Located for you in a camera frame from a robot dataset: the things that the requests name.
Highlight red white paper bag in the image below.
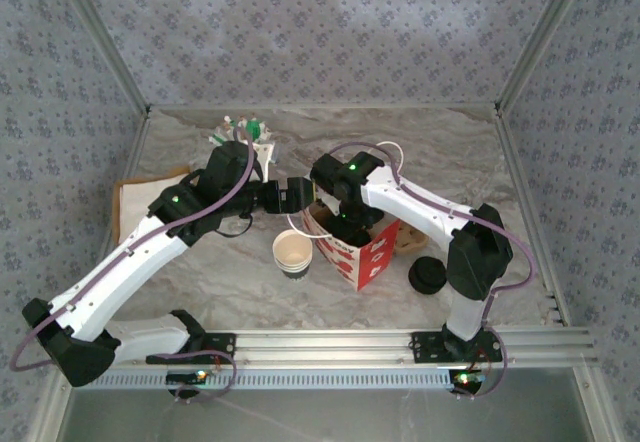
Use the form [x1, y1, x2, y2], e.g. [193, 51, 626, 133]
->
[287, 140, 405, 293]

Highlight stack of pulp cup carriers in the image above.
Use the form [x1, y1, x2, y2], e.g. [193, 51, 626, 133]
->
[396, 219, 430, 257]

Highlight brown cardboard napkin tray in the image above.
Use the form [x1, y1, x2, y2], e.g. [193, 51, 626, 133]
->
[112, 165, 194, 246]

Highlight stack of black lids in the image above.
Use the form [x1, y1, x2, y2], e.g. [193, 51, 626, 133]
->
[408, 256, 448, 296]

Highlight left controller board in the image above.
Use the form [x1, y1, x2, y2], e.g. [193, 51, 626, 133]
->
[166, 369, 211, 386]

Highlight controller board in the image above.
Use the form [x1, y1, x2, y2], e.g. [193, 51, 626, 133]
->
[449, 369, 489, 388]
[166, 369, 211, 386]

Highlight right controller board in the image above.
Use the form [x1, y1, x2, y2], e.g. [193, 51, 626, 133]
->
[449, 369, 489, 388]

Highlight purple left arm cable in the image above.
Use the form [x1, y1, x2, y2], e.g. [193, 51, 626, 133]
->
[9, 124, 259, 373]

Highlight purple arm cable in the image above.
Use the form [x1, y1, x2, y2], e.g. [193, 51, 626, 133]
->
[9, 124, 259, 373]
[327, 139, 539, 323]

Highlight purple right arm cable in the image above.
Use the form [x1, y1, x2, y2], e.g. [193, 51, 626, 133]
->
[327, 139, 539, 323]

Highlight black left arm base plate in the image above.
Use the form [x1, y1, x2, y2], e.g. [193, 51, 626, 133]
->
[146, 330, 237, 366]

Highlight aluminium mounting rail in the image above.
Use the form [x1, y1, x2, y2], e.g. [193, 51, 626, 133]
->
[54, 329, 599, 367]

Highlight aluminium frame post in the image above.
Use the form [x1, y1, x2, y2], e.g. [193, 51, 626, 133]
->
[49, 0, 154, 116]
[494, 0, 599, 116]

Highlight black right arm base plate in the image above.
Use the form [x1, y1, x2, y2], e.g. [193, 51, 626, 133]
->
[410, 330, 506, 366]

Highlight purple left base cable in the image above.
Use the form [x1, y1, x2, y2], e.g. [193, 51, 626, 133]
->
[149, 346, 236, 406]

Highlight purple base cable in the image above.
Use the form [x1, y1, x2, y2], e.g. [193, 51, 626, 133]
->
[149, 346, 236, 406]
[449, 326, 511, 402]

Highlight grey slotted cable duct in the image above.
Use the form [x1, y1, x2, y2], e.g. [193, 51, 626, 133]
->
[74, 367, 464, 392]

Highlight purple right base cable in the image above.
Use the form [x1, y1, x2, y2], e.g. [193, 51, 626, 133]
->
[449, 326, 511, 402]

